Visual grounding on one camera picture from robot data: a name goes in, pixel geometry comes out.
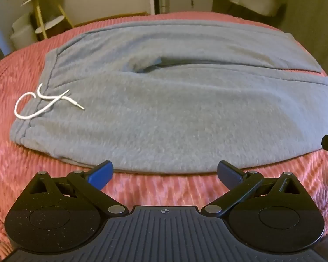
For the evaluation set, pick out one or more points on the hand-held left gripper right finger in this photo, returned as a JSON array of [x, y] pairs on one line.
[[229, 172]]

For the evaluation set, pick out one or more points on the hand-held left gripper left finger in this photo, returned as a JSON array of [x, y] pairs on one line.
[[99, 173]]

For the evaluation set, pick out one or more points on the gold tiered side table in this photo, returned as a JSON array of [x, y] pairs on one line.
[[47, 21]]

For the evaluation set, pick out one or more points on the pink ribbed blanket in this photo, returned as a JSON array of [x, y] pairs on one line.
[[164, 188]]

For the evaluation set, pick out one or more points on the white shell-shaped chair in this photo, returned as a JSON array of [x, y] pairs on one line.
[[262, 0]]

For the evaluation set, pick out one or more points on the white cylindrical container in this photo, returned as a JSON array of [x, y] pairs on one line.
[[21, 34]]

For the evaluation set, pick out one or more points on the grey-blue fleece pants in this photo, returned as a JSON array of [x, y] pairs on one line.
[[166, 109]]

